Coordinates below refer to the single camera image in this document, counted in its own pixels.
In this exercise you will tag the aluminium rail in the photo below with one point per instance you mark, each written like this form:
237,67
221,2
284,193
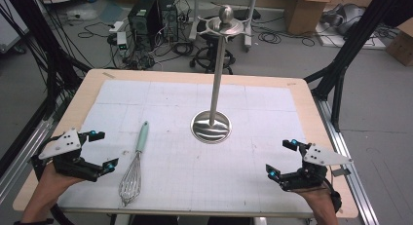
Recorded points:
347,160
19,160

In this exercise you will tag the person's right hand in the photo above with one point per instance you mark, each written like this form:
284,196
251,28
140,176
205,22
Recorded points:
316,194

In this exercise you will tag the white metal stand frame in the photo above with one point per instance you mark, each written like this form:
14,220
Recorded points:
251,20

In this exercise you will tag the tall cardboard box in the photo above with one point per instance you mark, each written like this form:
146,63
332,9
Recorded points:
305,14

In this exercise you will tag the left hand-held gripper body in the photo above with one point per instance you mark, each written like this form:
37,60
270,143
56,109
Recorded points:
69,163

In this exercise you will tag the black metal frame stand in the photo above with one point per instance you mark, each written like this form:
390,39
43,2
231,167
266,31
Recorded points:
52,66
344,62

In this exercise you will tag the white cabinet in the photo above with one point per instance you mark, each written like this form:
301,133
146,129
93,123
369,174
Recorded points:
9,27

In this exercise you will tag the large black computer tower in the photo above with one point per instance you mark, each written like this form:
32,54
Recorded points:
142,22

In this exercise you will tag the black rolling stool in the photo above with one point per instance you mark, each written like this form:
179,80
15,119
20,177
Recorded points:
201,57

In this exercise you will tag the person's left hand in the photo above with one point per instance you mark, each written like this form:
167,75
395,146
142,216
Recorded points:
56,179

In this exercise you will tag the tall metal utensil stand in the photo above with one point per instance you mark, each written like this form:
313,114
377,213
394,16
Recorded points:
216,88

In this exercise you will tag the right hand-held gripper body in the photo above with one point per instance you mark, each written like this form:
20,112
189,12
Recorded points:
311,173

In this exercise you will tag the white power adapter box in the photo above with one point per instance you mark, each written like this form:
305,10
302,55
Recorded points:
122,40

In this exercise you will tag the small black computer tower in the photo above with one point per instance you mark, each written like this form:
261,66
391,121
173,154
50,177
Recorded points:
168,18

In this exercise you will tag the white grid paper mat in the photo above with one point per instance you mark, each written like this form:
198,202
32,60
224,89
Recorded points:
181,173

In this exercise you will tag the grey headset device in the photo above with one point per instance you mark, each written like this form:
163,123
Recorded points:
344,17

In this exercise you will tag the white power strip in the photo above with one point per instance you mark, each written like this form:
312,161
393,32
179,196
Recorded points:
116,27

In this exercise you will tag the low cardboard box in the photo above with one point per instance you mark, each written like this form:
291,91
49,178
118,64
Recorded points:
401,44

